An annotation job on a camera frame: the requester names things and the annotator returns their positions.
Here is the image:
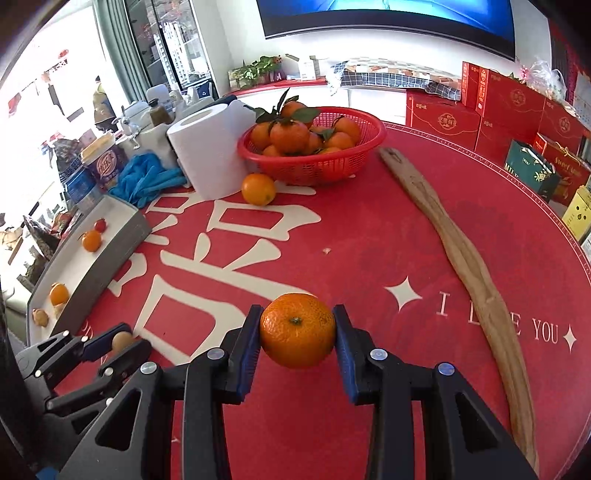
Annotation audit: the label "long wooden stick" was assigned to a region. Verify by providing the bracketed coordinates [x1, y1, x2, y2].
[379, 147, 541, 476]

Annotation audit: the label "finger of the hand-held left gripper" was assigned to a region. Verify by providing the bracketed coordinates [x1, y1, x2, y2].
[45, 342, 153, 415]
[16, 322, 134, 389]

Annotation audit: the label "yellow box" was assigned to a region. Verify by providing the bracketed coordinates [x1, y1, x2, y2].
[561, 185, 591, 243]

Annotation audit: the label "white paper towel roll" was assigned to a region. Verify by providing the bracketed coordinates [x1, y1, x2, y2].
[166, 104, 245, 200]

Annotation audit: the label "grey green curtain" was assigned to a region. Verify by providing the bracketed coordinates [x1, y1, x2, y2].
[92, 0, 153, 108]

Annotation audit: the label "purple cup with yellow lid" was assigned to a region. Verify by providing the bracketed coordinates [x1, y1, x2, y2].
[81, 134, 130, 191]

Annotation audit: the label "green gift bag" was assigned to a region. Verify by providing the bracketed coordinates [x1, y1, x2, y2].
[505, 140, 561, 202]

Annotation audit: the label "silver metal ornament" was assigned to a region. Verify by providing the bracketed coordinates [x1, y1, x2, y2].
[113, 115, 141, 149]

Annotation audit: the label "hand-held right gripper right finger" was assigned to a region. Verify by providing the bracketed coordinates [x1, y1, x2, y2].
[332, 304, 539, 480]

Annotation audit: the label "stack of red gift boxes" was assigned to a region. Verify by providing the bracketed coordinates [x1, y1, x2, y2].
[405, 61, 591, 163]

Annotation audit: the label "dark glass bottle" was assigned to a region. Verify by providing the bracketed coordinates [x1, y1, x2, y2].
[150, 102, 175, 126]

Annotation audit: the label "red gift bag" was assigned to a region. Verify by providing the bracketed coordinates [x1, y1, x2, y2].
[533, 133, 591, 207]

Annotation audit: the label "white plastic jug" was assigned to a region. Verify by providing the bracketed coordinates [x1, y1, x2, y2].
[145, 85, 172, 112]

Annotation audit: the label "blue rubber gloves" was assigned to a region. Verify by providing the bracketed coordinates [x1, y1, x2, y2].
[108, 153, 188, 208]

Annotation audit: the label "wall television screen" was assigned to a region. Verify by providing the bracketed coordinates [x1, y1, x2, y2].
[256, 0, 517, 61]

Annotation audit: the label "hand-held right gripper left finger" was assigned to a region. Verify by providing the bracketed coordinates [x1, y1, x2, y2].
[58, 304, 264, 480]

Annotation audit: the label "pile of leafy mandarins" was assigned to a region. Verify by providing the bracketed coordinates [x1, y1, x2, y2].
[252, 88, 363, 158]

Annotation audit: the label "green potted plant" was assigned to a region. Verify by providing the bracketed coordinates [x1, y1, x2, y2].
[228, 55, 283, 89]

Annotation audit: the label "grey box with white inside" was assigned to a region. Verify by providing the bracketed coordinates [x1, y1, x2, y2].
[25, 194, 153, 347]

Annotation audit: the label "white low cabinet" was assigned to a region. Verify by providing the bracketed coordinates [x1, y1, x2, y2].
[226, 76, 408, 126]

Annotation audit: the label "checkered cloth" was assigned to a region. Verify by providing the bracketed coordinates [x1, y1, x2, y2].
[330, 58, 462, 101]

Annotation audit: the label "blue packet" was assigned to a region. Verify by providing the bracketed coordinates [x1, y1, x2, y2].
[65, 170, 105, 209]

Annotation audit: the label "smooth round orange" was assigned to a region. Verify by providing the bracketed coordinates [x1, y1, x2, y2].
[241, 172, 277, 206]

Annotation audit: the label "red plastic basket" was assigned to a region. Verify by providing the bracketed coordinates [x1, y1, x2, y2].
[237, 107, 387, 186]

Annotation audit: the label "clear plastic bag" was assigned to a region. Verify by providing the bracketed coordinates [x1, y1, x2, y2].
[519, 59, 568, 101]

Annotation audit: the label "glass door cabinet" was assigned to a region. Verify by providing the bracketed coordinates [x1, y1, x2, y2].
[124, 0, 218, 93]

